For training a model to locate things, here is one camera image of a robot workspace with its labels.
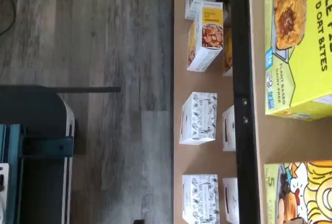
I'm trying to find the white patterned carton box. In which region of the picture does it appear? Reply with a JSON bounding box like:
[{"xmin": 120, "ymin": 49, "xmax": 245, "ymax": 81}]
[
  {"xmin": 181, "ymin": 173, "xmax": 221, "ymax": 224},
  {"xmin": 222, "ymin": 104, "xmax": 237, "ymax": 152},
  {"xmin": 178, "ymin": 91, "xmax": 218, "ymax": 146},
  {"xmin": 222, "ymin": 177, "xmax": 240, "ymax": 224}
]

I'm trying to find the yellow Bobo's peanut butter box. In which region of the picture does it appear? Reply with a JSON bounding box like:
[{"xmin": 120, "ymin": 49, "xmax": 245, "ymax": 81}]
[{"xmin": 263, "ymin": 161, "xmax": 332, "ymax": 224}]

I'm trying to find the yellow banana nut carton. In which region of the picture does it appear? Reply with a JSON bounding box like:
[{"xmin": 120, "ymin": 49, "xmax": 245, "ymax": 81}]
[
  {"xmin": 223, "ymin": 26, "xmax": 233, "ymax": 77},
  {"xmin": 186, "ymin": 0, "xmax": 224, "ymax": 72}
]

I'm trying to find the blue metal frame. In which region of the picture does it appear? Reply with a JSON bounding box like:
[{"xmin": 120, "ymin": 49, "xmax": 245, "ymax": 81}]
[{"xmin": 0, "ymin": 123, "xmax": 74, "ymax": 159}]

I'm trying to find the dark rounded table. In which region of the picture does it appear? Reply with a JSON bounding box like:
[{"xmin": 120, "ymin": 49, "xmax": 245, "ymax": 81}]
[{"xmin": 0, "ymin": 85, "xmax": 76, "ymax": 224}]

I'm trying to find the black metal shelf rack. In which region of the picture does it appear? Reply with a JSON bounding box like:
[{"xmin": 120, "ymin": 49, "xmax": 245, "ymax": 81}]
[{"xmin": 227, "ymin": 0, "xmax": 262, "ymax": 224}]

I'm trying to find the black floor cable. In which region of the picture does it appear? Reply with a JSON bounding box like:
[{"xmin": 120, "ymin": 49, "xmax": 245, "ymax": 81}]
[{"xmin": 0, "ymin": 0, "xmax": 17, "ymax": 36}]

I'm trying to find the green Bobo's apple pie box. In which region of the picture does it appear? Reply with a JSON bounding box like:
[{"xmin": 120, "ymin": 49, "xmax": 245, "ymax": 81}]
[{"xmin": 264, "ymin": 0, "xmax": 332, "ymax": 121}]

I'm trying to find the white plastic device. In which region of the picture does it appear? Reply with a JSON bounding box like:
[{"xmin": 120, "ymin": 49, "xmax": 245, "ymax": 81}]
[{"xmin": 0, "ymin": 163, "xmax": 11, "ymax": 224}]

